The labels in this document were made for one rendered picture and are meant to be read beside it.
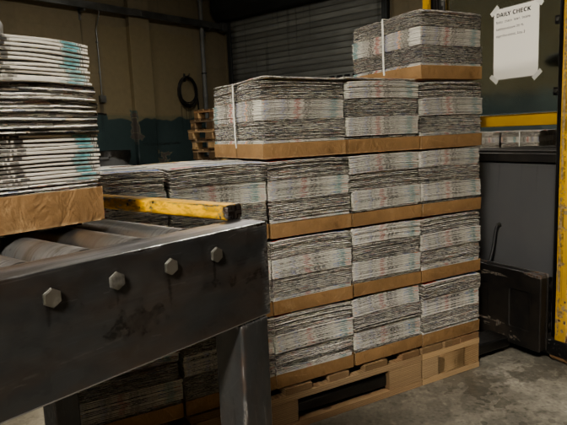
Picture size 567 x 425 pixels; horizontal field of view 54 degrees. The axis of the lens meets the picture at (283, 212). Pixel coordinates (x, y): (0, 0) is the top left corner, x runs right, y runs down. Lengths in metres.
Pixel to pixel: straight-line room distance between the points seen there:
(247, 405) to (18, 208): 0.36
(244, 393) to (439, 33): 1.53
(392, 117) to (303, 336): 0.75
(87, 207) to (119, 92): 8.73
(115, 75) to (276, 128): 7.92
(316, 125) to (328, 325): 0.62
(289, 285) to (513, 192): 1.23
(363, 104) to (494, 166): 0.99
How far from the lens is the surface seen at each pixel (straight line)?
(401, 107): 1.86
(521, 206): 2.54
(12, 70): 0.71
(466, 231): 2.10
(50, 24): 9.03
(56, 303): 0.53
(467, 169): 2.08
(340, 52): 9.28
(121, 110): 9.44
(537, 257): 2.52
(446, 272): 2.06
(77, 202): 0.73
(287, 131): 1.62
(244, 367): 0.71
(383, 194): 1.82
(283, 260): 1.63
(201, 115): 8.43
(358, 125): 1.75
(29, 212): 0.71
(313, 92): 1.68
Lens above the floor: 0.91
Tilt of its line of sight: 8 degrees down
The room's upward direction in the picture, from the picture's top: 2 degrees counter-clockwise
